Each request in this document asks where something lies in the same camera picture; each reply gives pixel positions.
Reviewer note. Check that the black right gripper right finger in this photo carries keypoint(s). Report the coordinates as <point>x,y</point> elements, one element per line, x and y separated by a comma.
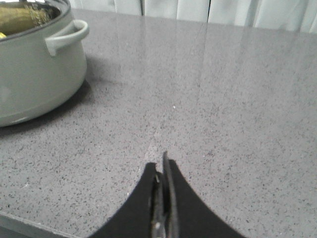
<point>188,215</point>

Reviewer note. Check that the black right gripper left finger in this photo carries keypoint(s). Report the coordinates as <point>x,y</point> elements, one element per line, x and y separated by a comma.
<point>133,218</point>

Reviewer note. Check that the pale green electric pot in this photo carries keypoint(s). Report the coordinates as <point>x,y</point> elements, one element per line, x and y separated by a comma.
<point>42,61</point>

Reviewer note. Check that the white pleated curtain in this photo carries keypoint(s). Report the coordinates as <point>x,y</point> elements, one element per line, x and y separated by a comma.
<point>289,15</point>

